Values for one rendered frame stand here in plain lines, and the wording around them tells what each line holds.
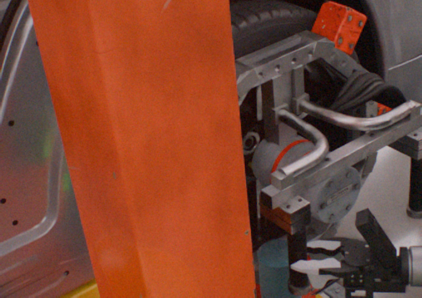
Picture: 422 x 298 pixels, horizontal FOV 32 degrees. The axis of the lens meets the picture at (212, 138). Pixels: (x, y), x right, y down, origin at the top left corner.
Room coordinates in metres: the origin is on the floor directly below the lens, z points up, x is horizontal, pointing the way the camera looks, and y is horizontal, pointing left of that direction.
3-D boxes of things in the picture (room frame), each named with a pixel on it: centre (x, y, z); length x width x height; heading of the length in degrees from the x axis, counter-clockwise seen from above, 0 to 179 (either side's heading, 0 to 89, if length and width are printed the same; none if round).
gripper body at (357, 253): (1.03, -0.27, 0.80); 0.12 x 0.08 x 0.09; 78
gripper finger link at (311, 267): (1.02, -0.16, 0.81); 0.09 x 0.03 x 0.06; 88
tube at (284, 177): (1.19, -0.13, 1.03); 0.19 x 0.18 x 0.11; 33
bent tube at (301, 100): (1.30, -0.30, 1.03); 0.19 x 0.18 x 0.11; 33
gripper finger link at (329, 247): (1.08, -0.17, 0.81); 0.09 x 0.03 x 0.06; 69
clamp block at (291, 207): (1.08, -0.12, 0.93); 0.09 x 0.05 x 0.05; 33
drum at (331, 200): (1.29, -0.19, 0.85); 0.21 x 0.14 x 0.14; 33
